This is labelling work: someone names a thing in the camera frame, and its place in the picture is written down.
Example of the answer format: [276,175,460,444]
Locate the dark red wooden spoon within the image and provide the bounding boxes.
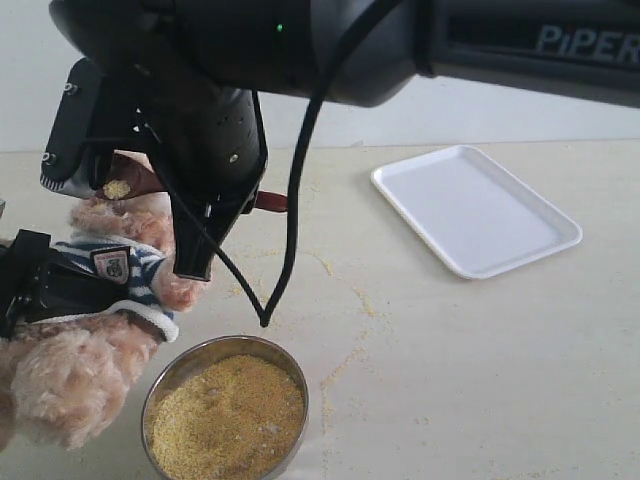
[96,150,288,213]

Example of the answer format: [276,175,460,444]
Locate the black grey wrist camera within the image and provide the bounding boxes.
[39,57,141,200]

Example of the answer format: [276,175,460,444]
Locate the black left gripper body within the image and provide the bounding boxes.
[1,229,51,340]

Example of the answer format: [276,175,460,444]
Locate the round steel bowl of millet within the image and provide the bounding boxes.
[141,335,309,479]

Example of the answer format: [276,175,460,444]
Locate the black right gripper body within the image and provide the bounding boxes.
[101,64,267,214]

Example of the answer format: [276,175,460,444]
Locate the white rectangular plastic tray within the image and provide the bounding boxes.
[371,145,583,280]

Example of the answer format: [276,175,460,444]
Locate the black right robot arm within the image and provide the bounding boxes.
[40,1,639,280]

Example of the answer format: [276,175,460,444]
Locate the black round cable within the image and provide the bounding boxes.
[134,0,401,329]

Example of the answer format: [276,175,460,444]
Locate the beige teddy bear striped sweater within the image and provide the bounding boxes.
[1,192,207,449]

